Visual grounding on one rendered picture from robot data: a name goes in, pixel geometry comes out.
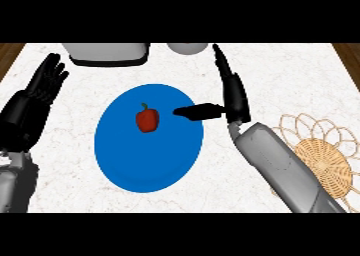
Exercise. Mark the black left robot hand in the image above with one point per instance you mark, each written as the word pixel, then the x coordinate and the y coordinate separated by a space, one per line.
pixel 26 106

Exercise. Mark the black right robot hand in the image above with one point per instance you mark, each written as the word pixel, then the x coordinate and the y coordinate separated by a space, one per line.
pixel 234 96

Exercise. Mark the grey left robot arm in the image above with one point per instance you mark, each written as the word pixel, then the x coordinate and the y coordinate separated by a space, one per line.
pixel 11 181

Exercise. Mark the red bell pepper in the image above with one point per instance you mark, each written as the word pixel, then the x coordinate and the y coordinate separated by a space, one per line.
pixel 148 120

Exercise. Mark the blue oval plate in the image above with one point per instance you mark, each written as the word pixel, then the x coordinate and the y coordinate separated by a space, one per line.
pixel 148 138

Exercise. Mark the woven wicker placemat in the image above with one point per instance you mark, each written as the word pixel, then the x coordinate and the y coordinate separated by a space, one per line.
pixel 324 163

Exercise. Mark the pale grey round object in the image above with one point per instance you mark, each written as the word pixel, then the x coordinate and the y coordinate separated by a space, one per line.
pixel 188 48

